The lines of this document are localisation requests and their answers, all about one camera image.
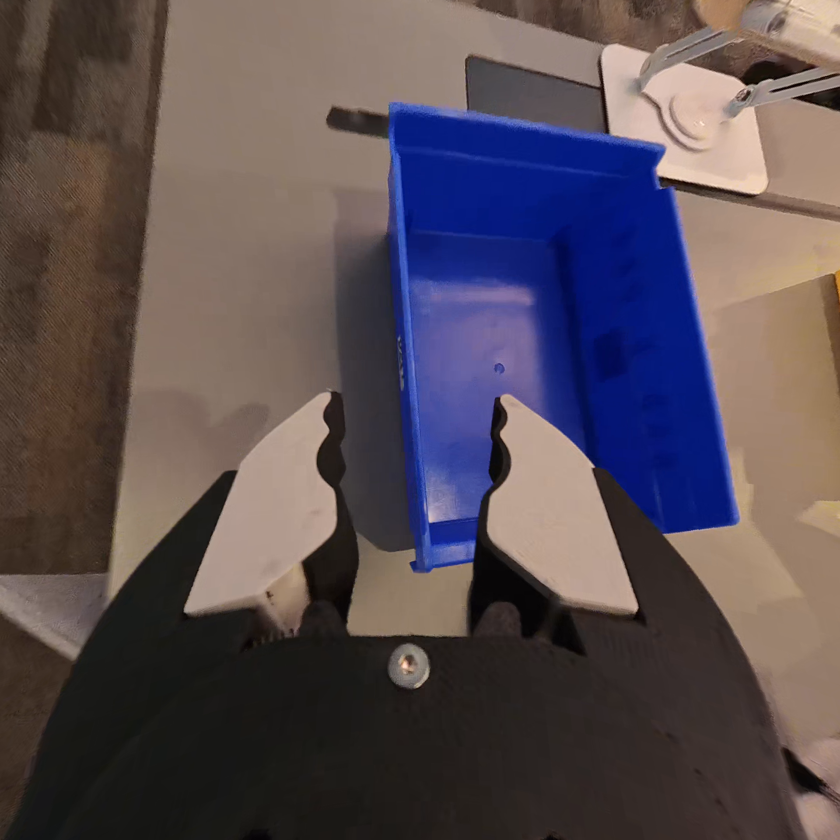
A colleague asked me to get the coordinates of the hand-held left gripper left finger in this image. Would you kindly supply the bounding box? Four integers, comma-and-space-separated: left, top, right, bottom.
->
182, 390, 360, 632

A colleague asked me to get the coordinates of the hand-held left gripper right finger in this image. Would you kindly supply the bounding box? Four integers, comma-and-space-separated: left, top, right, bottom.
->
469, 394, 640, 647

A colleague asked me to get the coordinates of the blue plastic bin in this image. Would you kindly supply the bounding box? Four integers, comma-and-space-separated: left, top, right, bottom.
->
387, 101, 741, 573

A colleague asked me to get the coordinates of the black desk mat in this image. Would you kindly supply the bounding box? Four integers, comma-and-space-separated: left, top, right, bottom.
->
464, 54, 606, 133

